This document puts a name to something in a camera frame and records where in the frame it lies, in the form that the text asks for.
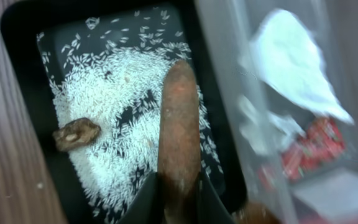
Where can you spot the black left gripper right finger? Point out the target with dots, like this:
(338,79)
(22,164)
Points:
(210,210)

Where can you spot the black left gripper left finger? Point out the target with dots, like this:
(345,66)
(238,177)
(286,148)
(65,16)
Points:
(147,206)

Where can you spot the brown carrot piece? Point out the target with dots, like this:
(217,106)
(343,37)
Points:
(179,153)

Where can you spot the brown food scrap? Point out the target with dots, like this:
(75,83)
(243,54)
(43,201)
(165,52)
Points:
(75,134)

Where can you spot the red snack wrapper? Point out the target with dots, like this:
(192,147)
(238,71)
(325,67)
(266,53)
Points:
(303,151)

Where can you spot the white rice grains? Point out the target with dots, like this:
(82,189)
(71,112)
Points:
(110,70)

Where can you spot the black waste tray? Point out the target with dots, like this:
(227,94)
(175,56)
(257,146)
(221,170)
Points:
(20,24)

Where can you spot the clear plastic waste bin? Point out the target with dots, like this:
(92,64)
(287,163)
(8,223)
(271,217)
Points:
(330,193)

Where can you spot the white crumpled paper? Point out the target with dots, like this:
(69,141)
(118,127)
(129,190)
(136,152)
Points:
(290,62)

